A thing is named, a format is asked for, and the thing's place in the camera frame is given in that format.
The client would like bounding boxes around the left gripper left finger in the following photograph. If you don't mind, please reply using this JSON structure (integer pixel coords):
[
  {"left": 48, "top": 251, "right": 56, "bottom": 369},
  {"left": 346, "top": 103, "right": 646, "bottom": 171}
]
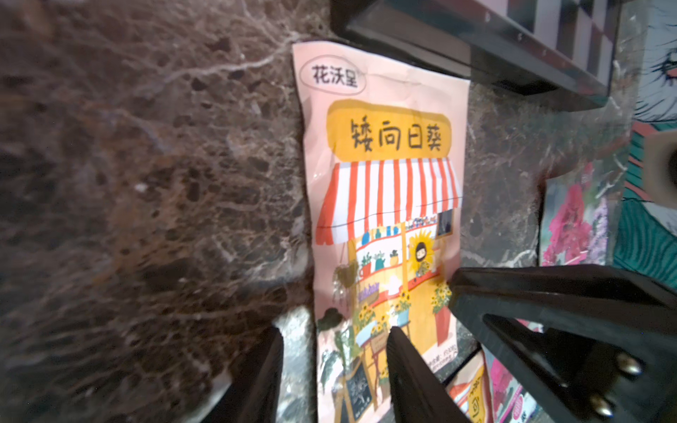
[{"left": 202, "top": 326, "right": 284, "bottom": 422}]

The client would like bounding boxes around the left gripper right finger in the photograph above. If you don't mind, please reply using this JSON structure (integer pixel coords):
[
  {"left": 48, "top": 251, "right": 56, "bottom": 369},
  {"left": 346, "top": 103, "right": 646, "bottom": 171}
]
[{"left": 386, "top": 327, "right": 470, "bottom": 423}]

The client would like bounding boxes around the sunflower shop seed packet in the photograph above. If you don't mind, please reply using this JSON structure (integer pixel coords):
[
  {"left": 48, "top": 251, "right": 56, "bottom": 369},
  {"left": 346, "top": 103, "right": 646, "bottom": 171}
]
[
  {"left": 293, "top": 42, "right": 470, "bottom": 422},
  {"left": 447, "top": 349, "right": 493, "bottom": 423}
]

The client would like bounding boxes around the pink flower seed packet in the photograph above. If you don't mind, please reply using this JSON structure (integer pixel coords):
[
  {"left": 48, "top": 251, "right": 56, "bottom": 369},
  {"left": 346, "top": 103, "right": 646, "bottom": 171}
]
[
  {"left": 539, "top": 157, "right": 623, "bottom": 266},
  {"left": 482, "top": 345, "right": 539, "bottom": 423}
]

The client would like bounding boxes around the checkered chess board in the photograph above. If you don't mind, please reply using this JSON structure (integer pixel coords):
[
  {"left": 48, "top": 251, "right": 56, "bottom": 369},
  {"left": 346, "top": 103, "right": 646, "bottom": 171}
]
[{"left": 330, "top": 0, "right": 622, "bottom": 111}]

